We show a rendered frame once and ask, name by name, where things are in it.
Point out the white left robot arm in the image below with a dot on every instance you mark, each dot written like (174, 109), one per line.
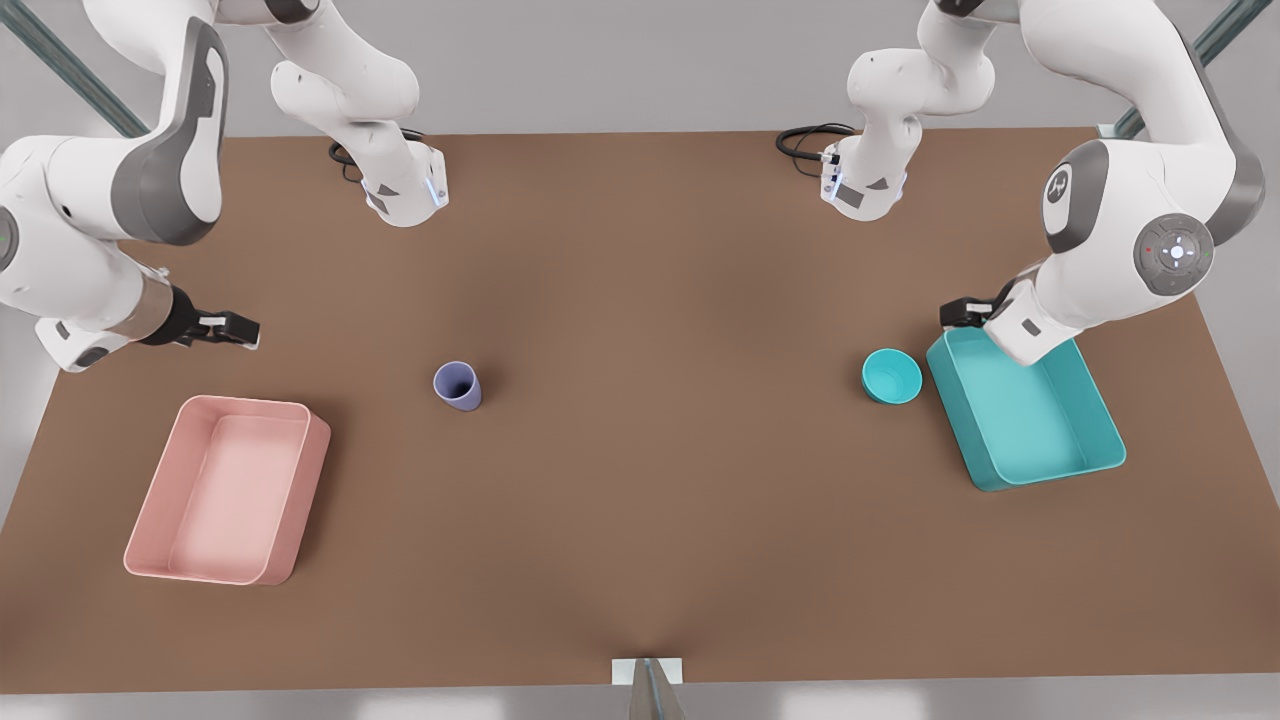
(1150, 200)

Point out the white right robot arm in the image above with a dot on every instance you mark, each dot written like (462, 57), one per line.
(150, 170)

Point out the teal bowl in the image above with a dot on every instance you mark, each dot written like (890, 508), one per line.
(891, 376)

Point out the teal rectangular box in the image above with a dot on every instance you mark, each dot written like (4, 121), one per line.
(1025, 412)

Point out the pink rectangular box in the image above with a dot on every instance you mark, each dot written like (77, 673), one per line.
(226, 489)

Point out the purple cup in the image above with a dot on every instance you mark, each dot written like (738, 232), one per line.
(458, 386)

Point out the silver frame post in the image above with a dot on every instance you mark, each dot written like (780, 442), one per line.
(70, 65)
(650, 688)
(1195, 55)

